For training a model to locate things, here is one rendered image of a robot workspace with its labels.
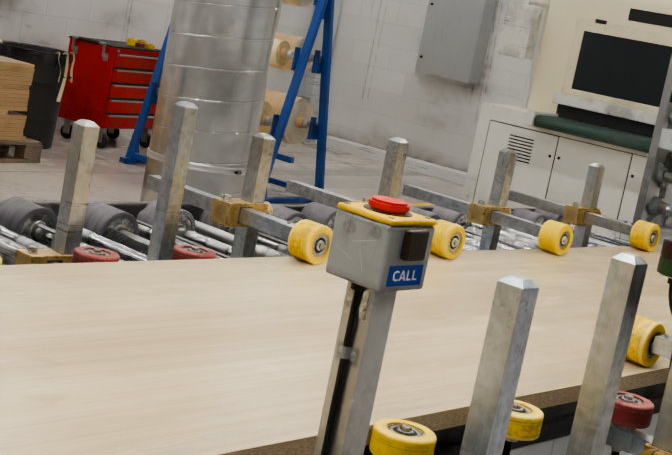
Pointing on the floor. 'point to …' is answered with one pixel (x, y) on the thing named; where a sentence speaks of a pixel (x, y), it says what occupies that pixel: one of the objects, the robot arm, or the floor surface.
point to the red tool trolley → (108, 87)
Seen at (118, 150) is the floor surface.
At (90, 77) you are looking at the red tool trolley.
